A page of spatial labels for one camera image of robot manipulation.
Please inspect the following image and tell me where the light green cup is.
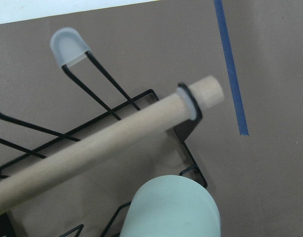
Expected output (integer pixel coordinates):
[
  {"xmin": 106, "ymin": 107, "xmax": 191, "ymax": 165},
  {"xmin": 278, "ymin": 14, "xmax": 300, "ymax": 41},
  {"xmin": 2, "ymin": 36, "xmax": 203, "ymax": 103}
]
[{"xmin": 120, "ymin": 175, "xmax": 221, "ymax": 237}]

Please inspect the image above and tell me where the black wire cup rack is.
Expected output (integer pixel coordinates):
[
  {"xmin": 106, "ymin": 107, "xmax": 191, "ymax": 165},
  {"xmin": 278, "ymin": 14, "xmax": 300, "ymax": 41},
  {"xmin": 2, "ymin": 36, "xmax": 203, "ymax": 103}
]
[{"xmin": 0, "ymin": 25, "xmax": 222, "ymax": 237}]

